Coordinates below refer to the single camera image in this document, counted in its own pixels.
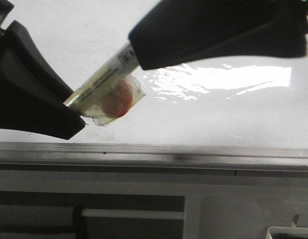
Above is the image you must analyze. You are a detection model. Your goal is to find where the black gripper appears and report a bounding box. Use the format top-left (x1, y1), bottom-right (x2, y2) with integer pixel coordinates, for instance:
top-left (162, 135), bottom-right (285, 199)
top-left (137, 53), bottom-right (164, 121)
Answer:
top-left (0, 0), bottom-right (14, 34)

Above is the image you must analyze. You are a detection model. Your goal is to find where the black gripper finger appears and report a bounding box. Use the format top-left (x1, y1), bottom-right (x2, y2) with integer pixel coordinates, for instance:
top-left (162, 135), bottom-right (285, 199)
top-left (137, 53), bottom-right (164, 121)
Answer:
top-left (128, 0), bottom-right (308, 70)
top-left (0, 21), bottom-right (85, 139)

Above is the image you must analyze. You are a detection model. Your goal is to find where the white black-tipped whiteboard marker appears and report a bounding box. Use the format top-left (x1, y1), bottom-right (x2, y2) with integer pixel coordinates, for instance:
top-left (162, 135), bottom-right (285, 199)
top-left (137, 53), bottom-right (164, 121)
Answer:
top-left (64, 42), bottom-right (145, 126)

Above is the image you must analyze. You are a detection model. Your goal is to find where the white horizontal bar below board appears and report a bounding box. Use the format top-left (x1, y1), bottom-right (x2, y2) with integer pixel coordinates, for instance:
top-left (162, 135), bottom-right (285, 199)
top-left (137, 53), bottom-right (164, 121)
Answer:
top-left (82, 209), bottom-right (185, 220)

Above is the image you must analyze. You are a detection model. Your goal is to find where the white container at bottom right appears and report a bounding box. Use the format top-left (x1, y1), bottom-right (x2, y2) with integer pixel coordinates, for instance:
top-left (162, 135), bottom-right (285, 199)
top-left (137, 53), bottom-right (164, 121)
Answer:
top-left (265, 226), bottom-right (308, 239)

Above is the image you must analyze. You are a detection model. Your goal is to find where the white whiteboard with aluminium frame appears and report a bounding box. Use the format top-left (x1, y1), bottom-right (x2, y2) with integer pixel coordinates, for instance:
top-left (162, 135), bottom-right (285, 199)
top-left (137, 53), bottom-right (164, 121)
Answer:
top-left (0, 0), bottom-right (308, 171)

